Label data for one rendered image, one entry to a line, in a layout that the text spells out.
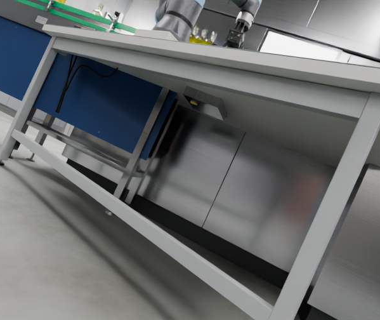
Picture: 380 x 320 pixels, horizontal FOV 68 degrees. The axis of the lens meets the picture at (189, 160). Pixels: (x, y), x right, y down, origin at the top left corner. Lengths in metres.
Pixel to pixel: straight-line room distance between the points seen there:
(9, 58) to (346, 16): 2.00
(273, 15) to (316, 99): 1.25
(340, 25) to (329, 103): 1.24
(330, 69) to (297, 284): 0.47
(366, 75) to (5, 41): 2.00
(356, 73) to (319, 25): 1.24
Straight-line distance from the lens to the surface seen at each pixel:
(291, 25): 1.89
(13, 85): 2.05
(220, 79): 0.86
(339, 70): 0.71
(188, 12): 1.14
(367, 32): 1.95
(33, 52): 2.04
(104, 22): 1.84
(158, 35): 1.06
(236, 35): 1.43
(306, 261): 0.67
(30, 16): 2.14
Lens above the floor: 0.41
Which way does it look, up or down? 1 degrees up
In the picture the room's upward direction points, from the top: 25 degrees clockwise
